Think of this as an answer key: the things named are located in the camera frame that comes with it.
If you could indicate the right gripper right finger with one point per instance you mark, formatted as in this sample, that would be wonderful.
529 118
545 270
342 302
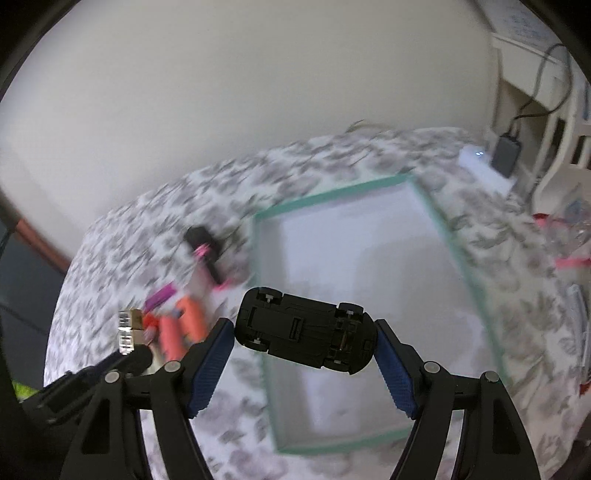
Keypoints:
493 444

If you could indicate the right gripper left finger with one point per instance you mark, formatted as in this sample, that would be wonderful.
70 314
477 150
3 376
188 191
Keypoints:
109 442

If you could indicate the orange blue toy knife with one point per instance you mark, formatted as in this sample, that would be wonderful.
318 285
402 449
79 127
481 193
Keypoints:
175 331

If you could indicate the purple lighter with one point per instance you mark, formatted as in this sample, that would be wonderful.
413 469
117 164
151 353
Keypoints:
159 297

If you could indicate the pink watch band toy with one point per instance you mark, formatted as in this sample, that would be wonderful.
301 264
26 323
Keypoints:
207 257

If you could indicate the black wall charger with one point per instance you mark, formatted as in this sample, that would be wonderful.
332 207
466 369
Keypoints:
199 239

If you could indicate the black toy car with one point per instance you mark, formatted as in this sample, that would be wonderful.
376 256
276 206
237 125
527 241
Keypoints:
312 333

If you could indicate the teal rimmed white box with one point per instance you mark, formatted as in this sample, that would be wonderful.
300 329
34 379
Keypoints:
383 246

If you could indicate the clear bag of toys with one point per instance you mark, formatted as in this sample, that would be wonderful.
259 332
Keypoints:
566 233

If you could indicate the white power strip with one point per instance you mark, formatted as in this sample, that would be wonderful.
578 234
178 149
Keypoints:
478 163

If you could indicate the dark grey power adapter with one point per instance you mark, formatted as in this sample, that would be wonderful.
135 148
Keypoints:
506 155

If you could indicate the white shelf unit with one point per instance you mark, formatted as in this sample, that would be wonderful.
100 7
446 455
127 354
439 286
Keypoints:
543 99

